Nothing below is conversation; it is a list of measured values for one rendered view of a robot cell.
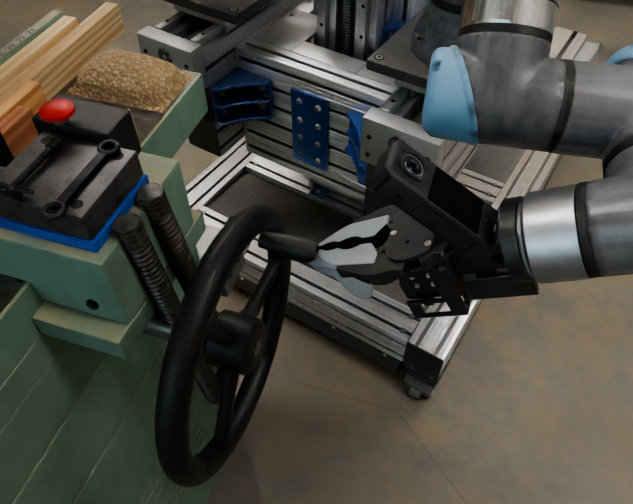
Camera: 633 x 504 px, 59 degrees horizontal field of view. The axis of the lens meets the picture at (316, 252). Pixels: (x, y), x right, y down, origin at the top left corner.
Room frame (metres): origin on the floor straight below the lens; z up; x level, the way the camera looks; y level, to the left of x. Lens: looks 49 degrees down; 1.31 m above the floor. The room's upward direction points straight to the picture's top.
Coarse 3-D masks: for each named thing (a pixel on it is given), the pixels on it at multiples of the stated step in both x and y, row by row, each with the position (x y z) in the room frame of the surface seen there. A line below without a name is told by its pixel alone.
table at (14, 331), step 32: (192, 96) 0.64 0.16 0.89; (160, 128) 0.56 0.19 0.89; (192, 128) 0.62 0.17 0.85; (0, 288) 0.31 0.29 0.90; (32, 288) 0.32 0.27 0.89; (0, 320) 0.28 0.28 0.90; (32, 320) 0.30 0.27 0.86; (64, 320) 0.30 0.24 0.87; (96, 320) 0.30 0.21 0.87; (0, 352) 0.26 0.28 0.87; (128, 352) 0.28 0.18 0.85; (0, 384) 0.24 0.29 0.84
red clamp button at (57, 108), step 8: (48, 104) 0.42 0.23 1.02; (56, 104) 0.42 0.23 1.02; (64, 104) 0.42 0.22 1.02; (72, 104) 0.42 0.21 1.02; (40, 112) 0.41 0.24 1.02; (48, 112) 0.41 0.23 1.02; (56, 112) 0.41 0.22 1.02; (64, 112) 0.41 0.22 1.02; (72, 112) 0.41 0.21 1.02; (48, 120) 0.40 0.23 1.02; (56, 120) 0.40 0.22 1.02; (64, 120) 0.41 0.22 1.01
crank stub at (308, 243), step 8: (264, 232) 0.37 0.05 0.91; (272, 232) 0.37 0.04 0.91; (264, 240) 0.36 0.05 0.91; (272, 240) 0.36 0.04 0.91; (280, 240) 0.36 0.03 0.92; (288, 240) 0.36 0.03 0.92; (296, 240) 0.35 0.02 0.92; (304, 240) 0.35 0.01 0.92; (312, 240) 0.36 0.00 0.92; (264, 248) 0.36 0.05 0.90; (272, 248) 0.35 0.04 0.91; (280, 248) 0.35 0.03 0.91; (288, 248) 0.35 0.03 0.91; (296, 248) 0.35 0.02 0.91; (304, 248) 0.35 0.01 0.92; (312, 248) 0.35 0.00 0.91; (288, 256) 0.35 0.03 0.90; (296, 256) 0.34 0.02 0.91; (304, 256) 0.34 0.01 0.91; (312, 256) 0.34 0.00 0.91
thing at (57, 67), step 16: (96, 16) 0.74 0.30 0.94; (112, 16) 0.76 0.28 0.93; (80, 32) 0.70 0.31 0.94; (96, 32) 0.72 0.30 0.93; (112, 32) 0.75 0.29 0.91; (64, 48) 0.66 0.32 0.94; (80, 48) 0.68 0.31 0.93; (96, 48) 0.71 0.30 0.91; (32, 64) 0.62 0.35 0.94; (48, 64) 0.62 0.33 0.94; (64, 64) 0.65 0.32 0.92; (80, 64) 0.68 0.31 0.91; (16, 80) 0.59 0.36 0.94; (32, 80) 0.59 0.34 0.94; (48, 80) 0.62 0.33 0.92; (64, 80) 0.64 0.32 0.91; (0, 96) 0.56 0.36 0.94; (48, 96) 0.61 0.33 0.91
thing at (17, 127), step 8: (16, 112) 0.51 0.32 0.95; (24, 112) 0.51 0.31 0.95; (32, 112) 0.51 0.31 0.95; (8, 120) 0.49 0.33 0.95; (16, 120) 0.49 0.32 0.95; (24, 120) 0.50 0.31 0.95; (0, 128) 0.48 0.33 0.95; (8, 128) 0.48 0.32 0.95; (16, 128) 0.49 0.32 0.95; (24, 128) 0.50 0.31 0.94; (32, 128) 0.51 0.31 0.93; (8, 136) 0.47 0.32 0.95; (16, 136) 0.48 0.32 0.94; (24, 136) 0.49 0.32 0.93; (32, 136) 0.50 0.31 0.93; (8, 144) 0.47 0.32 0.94; (16, 144) 0.48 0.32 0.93; (24, 144) 0.49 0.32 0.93; (16, 152) 0.47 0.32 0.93
